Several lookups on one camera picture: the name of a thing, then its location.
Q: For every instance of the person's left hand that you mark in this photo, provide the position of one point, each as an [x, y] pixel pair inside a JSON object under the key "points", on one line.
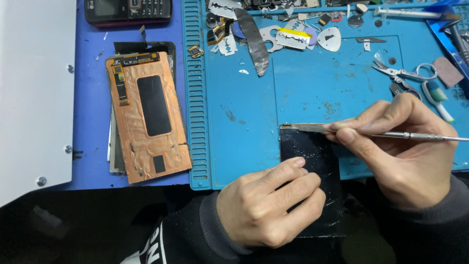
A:
{"points": [[243, 211]]}

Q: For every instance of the person's right hand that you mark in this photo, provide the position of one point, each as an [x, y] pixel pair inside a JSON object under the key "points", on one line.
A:
{"points": [[410, 161]]}

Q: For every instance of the thin metal scraping tool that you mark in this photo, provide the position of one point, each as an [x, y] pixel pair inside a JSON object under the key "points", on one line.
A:
{"points": [[421, 136]]}

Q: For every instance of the black phone screen panel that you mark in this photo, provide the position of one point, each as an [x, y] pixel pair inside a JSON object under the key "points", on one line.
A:
{"points": [[311, 150]]}

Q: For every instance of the white toothbrush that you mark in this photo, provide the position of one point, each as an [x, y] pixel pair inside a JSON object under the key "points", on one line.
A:
{"points": [[438, 101]]}

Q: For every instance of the small metal scissors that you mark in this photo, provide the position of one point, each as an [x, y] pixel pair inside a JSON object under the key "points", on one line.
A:
{"points": [[401, 75]]}

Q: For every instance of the brown eraser block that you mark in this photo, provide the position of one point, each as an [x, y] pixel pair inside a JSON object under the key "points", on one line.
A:
{"points": [[447, 72]]}

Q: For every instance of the blue silicone repair mat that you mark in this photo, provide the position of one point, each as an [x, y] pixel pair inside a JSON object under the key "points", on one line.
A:
{"points": [[241, 110]]}

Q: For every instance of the copper-backed display panel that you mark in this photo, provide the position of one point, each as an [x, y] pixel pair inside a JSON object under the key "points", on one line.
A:
{"points": [[146, 154]]}

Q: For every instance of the thin scalpel blade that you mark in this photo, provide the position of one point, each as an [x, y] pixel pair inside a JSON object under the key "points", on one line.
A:
{"points": [[370, 40]]}

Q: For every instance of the blue plastic tray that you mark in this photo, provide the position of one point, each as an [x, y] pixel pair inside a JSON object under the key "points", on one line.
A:
{"points": [[436, 25]]}

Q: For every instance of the small foil scrap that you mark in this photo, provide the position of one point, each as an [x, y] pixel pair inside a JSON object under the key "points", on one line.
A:
{"points": [[243, 71]]}

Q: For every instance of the stack of thin display sheets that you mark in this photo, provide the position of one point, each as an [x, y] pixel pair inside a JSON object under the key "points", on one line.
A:
{"points": [[116, 146]]}

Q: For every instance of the white triangular pick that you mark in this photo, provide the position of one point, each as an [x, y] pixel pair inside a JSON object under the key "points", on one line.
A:
{"points": [[329, 43]]}

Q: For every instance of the grey plastic pick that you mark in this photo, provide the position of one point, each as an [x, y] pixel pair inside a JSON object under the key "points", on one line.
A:
{"points": [[355, 21]]}

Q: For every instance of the purple plastic pick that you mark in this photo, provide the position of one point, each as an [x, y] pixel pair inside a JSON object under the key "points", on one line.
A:
{"points": [[311, 36]]}

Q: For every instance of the small razor blade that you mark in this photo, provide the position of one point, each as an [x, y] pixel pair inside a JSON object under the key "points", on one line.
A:
{"points": [[228, 46]]}

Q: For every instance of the small black chip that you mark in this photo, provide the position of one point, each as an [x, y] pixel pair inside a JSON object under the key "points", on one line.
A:
{"points": [[324, 19]]}

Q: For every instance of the grey tape strip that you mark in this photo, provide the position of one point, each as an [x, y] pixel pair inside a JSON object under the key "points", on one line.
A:
{"points": [[256, 44]]}

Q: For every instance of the razor blade with yellow tape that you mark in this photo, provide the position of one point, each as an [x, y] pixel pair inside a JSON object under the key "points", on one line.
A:
{"points": [[293, 39]]}

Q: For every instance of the yellow and black component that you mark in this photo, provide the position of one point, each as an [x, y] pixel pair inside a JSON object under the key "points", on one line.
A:
{"points": [[216, 36]]}

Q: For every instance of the flat metal opening plate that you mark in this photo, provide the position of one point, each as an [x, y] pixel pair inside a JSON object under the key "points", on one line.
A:
{"points": [[267, 35]]}

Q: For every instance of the blue round disc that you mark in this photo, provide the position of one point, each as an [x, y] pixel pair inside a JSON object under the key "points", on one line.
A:
{"points": [[237, 32]]}

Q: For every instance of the blue desk pad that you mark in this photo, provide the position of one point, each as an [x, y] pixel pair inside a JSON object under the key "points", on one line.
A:
{"points": [[91, 110]]}

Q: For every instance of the black round coil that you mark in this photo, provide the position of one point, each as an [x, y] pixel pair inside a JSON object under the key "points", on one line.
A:
{"points": [[212, 20]]}

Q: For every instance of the bare razor blade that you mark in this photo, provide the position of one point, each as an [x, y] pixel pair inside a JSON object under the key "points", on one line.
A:
{"points": [[224, 8]]}

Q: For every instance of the pile of small phone parts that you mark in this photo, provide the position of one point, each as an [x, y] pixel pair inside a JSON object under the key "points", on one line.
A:
{"points": [[278, 4]]}

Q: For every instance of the black keypad phone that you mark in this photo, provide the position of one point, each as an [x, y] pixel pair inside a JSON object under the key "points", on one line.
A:
{"points": [[110, 11]]}

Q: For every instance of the white metal panel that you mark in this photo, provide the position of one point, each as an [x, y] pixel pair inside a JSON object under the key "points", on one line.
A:
{"points": [[33, 91]]}

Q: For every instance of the red card frame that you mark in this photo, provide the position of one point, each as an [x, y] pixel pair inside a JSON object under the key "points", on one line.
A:
{"points": [[336, 16]]}

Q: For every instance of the small camera module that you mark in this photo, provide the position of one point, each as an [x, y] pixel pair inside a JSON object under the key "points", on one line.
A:
{"points": [[196, 51]]}

